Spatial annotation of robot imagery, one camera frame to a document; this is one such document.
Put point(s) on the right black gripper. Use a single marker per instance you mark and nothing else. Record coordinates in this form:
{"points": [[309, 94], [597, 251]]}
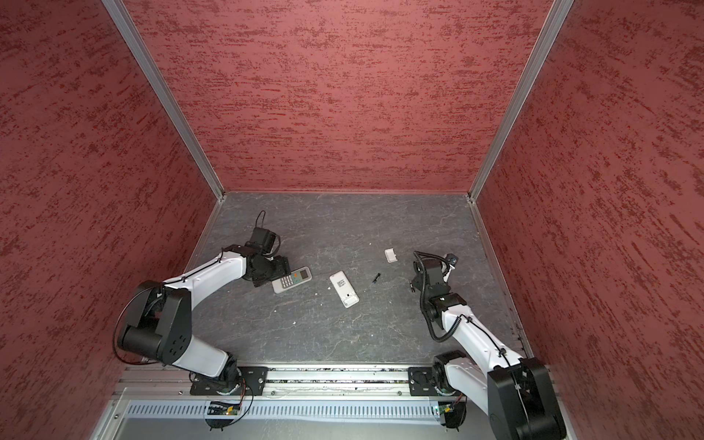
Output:
{"points": [[416, 280]]}

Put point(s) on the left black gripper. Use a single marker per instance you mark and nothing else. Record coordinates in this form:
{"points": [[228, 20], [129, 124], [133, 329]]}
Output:
{"points": [[282, 269]]}

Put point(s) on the grey remote control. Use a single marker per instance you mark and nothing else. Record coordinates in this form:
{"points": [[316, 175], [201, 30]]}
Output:
{"points": [[293, 280]]}

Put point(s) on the white battery cover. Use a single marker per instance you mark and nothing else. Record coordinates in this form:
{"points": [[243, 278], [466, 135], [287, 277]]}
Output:
{"points": [[390, 255]]}

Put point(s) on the white AC remote control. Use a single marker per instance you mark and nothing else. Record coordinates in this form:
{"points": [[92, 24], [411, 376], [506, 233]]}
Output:
{"points": [[344, 289]]}

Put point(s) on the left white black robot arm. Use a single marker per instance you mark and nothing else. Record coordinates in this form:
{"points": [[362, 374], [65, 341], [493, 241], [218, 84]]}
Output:
{"points": [[157, 323]]}

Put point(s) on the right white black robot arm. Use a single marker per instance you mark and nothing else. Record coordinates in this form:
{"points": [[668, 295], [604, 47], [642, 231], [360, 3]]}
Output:
{"points": [[515, 392]]}

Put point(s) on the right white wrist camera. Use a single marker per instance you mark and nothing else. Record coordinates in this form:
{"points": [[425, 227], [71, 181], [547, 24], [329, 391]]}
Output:
{"points": [[451, 259]]}

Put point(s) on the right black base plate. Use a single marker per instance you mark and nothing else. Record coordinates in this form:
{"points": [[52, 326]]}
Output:
{"points": [[426, 381]]}

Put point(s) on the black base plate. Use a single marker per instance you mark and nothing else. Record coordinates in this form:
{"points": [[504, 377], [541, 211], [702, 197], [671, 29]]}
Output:
{"points": [[248, 380], [426, 381]]}

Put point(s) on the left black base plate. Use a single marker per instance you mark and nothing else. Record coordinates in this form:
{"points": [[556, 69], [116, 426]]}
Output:
{"points": [[248, 380]]}

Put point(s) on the white slotted cable duct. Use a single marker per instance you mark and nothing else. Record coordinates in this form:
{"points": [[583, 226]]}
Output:
{"points": [[412, 412]]}

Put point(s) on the left aluminium corner post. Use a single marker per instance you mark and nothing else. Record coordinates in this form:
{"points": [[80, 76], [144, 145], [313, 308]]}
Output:
{"points": [[120, 16]]}

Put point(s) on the aluminium corner post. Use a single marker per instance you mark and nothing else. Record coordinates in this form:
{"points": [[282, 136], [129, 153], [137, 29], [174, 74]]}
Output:
{"points": [[547, 36], [120, 16]]}

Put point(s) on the right aluminium corner post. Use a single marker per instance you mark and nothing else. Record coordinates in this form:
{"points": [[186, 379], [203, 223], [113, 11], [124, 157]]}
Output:
{"points": [[547, 36]]}

